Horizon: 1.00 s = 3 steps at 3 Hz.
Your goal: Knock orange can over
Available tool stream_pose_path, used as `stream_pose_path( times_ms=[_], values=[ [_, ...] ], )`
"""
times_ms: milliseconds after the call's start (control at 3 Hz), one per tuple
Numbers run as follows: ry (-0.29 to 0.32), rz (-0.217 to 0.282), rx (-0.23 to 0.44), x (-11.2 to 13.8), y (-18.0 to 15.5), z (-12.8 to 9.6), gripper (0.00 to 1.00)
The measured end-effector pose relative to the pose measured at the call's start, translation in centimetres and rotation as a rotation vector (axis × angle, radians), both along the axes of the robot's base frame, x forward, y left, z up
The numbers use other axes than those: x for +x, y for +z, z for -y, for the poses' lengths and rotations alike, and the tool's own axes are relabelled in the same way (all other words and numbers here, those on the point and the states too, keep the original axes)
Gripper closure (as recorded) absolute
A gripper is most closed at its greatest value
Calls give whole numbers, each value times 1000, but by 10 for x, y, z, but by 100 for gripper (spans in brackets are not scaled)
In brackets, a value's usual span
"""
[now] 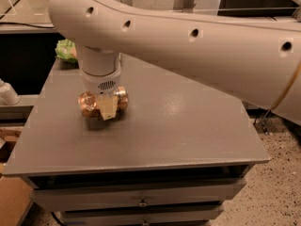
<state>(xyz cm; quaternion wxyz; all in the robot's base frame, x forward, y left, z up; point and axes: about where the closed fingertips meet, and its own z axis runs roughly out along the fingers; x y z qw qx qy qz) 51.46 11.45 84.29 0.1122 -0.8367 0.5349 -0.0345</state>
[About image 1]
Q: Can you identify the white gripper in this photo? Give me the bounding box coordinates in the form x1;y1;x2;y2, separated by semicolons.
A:
80;63;121;121

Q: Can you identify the orange soda can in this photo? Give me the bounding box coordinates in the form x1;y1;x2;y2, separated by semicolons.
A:
78;86;129;119

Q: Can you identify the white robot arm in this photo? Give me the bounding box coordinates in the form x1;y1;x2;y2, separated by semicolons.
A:
49;0;301;123

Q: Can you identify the green snack bag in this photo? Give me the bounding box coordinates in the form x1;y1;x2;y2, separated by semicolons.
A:
55;39;77;63

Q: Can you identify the grey drawer cabinet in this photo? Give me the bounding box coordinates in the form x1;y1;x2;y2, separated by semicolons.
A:
4;57;269;226

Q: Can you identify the white pipe at left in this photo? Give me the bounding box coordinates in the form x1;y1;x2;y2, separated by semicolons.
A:
0;78;20;105

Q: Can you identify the upper drawer knob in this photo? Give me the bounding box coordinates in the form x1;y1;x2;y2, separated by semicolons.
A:
138;199;148;208

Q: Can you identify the cardboard box at left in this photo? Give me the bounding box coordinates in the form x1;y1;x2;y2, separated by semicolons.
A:
0;164;32;226

